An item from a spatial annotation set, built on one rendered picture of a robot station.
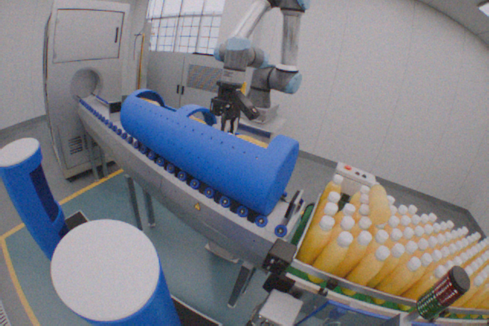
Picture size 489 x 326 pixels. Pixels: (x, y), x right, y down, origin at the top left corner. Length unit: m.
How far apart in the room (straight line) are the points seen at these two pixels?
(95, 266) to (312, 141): 3.37
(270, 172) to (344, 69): 2.91
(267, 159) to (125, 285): 0.48
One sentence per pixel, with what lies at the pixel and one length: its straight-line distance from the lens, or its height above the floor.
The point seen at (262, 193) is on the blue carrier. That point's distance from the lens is 0.57.
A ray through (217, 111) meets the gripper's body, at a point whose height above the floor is 1.27.
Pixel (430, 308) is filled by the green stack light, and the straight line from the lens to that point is 0.45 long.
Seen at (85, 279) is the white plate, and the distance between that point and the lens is 0.50.
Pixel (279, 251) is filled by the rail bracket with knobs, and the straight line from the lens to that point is 0.57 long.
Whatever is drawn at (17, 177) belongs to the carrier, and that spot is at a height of 0.96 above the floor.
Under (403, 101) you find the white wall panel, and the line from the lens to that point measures 3.60.
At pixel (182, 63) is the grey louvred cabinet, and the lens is 2.73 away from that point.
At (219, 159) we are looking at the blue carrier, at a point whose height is 1.14.
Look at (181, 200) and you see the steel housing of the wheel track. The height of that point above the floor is 0.86.
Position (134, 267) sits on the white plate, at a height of 1.04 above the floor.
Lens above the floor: 1.44
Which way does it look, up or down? 23 degrees down
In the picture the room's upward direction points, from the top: 11 degrees clockwise
